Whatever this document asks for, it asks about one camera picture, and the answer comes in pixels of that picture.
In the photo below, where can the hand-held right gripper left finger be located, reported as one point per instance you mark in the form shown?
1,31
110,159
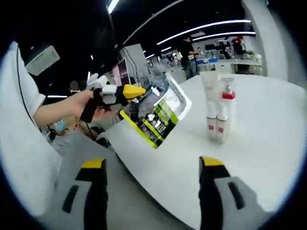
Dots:
96,196

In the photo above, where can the white skincare tube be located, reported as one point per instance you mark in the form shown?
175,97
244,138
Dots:
209,86

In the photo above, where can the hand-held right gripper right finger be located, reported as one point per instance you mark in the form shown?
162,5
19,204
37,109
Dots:
211,196

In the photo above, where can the pink-screen monitor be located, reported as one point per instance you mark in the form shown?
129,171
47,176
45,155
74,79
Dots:
121,74

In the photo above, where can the person's left hand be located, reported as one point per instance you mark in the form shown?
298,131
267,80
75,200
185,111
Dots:
76,105

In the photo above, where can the long white office desk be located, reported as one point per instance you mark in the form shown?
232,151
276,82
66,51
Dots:
239,64

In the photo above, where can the green black skincare sachet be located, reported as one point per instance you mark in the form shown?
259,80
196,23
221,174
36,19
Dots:
158,115

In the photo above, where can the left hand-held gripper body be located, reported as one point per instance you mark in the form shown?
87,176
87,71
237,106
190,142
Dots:
109,93

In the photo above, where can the row of ceiling light strips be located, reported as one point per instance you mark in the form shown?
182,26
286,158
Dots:
112,6

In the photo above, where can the person's white shirt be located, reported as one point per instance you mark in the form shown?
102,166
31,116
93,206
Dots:
19,131

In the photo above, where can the white ceiling air conditioner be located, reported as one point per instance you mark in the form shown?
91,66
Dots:
43,60

